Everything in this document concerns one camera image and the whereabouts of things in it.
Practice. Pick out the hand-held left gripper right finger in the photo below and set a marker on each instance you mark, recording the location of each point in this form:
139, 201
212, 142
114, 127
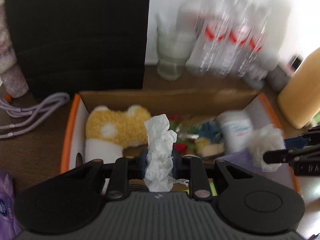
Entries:
197, 177

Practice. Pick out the purple stone vase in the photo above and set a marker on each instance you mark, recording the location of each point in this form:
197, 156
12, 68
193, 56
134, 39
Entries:
12, 75

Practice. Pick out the clear glass cup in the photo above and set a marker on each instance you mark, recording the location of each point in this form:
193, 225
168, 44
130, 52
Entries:
172, 55

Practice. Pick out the clear plastic bag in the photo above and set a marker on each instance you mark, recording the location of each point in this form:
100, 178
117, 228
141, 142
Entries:
266, 140

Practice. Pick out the green tissue packet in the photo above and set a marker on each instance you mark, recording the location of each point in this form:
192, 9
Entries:
213, 187

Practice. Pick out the white yellow plush sheep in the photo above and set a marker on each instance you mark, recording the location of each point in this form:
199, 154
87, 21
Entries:
117, 127

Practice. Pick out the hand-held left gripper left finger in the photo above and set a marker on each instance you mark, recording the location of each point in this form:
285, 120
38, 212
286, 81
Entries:
120, 177

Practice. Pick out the purple tissue pack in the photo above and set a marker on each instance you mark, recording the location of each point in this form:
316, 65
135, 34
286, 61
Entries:
6, 205

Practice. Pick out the white plastic bottle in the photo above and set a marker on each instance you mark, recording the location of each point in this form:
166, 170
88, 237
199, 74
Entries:
190, 12

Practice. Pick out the red artificial rose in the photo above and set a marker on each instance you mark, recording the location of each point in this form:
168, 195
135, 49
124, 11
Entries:
181, 146

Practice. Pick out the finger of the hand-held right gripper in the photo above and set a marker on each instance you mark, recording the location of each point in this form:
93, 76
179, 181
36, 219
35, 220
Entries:
296, 140
277, 156

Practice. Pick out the red orange cardboard box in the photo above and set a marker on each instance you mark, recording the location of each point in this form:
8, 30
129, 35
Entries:
72, 135

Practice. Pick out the small denim card item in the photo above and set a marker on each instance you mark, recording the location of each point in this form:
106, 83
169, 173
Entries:
208, 140

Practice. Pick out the red label water bottle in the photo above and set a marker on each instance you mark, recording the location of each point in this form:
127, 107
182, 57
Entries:
233, 52
257, 55
207, 47

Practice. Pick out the yellow thermos jug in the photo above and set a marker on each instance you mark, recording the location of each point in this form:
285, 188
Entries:
300, 100

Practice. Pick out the white tissue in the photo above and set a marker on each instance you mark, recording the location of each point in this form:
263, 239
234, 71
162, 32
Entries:
160, 152

